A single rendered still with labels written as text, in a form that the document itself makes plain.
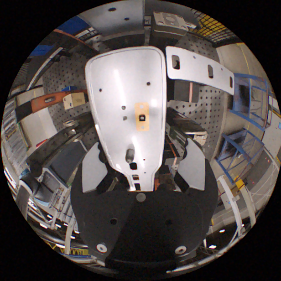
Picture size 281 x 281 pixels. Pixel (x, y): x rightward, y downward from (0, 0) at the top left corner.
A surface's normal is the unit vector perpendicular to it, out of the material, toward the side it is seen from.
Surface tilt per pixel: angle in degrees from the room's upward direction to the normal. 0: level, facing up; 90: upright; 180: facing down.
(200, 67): 0
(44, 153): 81
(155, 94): 0
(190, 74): 0
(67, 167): 90
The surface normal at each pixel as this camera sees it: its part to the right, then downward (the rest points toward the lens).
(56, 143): 0.99, 0.04
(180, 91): -0.01, 0.51
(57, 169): 0.98, -0.18
